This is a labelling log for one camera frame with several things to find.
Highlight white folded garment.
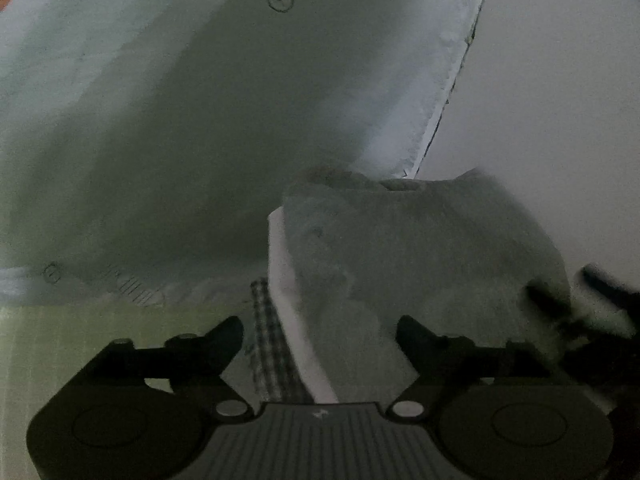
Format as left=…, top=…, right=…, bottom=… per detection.
left=268, top=207, right=338, bottom=404

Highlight checkered folded shirt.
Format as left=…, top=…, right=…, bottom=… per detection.
left=247, top=278, right=314, bottom=404

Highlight grey sweatpants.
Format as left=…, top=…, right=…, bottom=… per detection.
left=282, top=170, right=570, bottom=404

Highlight light blue carrot-print quilt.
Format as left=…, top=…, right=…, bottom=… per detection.
left=1, top=0, right=483, bottom=307

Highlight green grid mat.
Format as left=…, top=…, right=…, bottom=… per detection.
left=1, top=301, right=253, bottom=479

